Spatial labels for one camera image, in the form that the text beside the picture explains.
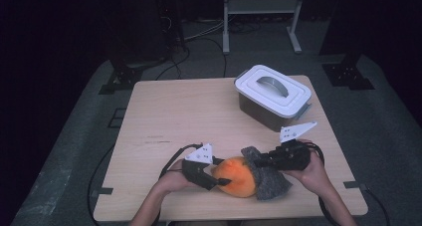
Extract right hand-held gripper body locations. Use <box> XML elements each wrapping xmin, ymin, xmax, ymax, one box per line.
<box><xmin>270</xmin><ymin>120</ymin><xmax>317</xmax><ymax>171</ymax></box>

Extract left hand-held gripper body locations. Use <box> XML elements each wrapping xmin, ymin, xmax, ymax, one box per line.
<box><xmin>182</xmin><ymin>142</ymin><xmax>218</xmax><ymax>191</ymax></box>

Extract orange plush toy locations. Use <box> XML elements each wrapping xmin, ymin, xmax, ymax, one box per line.
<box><xmin>211</xmin><ymin>155</ymin><xmax>259</xmax><ymax>199</ymax></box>

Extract grey fluffy cloth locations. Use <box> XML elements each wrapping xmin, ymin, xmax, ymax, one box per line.
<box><xmin>240</xmin><ymin>145</ymin><xmax>294</xmax><ymax>201</ymax></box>

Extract grey transparent storage box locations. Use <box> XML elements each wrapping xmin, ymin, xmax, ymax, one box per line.
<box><xmin>238</xmin><ymin>92</ymin><xmax>313</xmax><ymax>133</ymax></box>

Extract plastic container with white lid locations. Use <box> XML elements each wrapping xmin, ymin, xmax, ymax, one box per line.
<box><xmin>234</xmin><ymin>64</ymin><xmax>314</xmax><ymax>120</ymax></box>

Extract person's right hand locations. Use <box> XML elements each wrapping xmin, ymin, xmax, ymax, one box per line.
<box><xmin>284</xmin><ymin>148</ymin><xmax>328</xmax><ymax>191</ymax></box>

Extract black stand base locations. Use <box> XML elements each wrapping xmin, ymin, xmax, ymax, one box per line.
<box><xmin>98</xmin><ymin>58</ymin><xmax>168</xmax><ymax>96</ymax></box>
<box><xmin>320</xmin><ymin>51</ymin><xmax>376</xmax><ymax>92</ymax></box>

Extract dark equipment stand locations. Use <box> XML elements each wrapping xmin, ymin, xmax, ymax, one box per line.
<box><xmin>155</xmin><ymin>0</ymin><xmax>187</xmax><ymax>53</ymax></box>

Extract white metal stand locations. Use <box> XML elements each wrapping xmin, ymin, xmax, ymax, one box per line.
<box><xmin>222</xmin><ymin>0</ymin><xmax>307</xmax><ymax>56</ymax></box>

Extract left hand-held gripper black cable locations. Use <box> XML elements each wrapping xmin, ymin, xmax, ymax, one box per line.
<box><xmin>158</xmin><ymin>142</ymin><xmax>204</xmax><ymax>180</ymax></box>

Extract hand-held gripper black cable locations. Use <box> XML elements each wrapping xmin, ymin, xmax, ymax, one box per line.
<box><xmin>297</xmin><ymin>138</ymin><xmax>333</xmax><ymax>226</ymax></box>
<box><xmin>158</xmin><ymin>142</ymin><xmax>204</xmax><ymax>180</ymax></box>

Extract right hand-held gripper black cable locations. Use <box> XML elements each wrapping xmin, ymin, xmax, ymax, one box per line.
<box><xmin>297</xmin><ymin>138</ymin><xmax>333</xmax><ymax>226</ymax></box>

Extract black floor cable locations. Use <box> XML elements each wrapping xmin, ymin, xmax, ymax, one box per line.
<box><xmin>154</xmin><ymin>36</ymin><xmax>229</xmax><ymax>82</ymax></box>
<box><xmin>87</xmin><ymin>144</ymin><xmax>115</xmax><ymax>226</ymax></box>
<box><xmin>362</xmin><ymin>185</ymin><xmax>391</xmax><ymax>226</ymax></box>

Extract grey floor cables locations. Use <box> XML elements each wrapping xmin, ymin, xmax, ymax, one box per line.
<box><xmin>183</xmin><ymin>18</ymin><xmax>227</xmax><ymax>43</ymax></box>

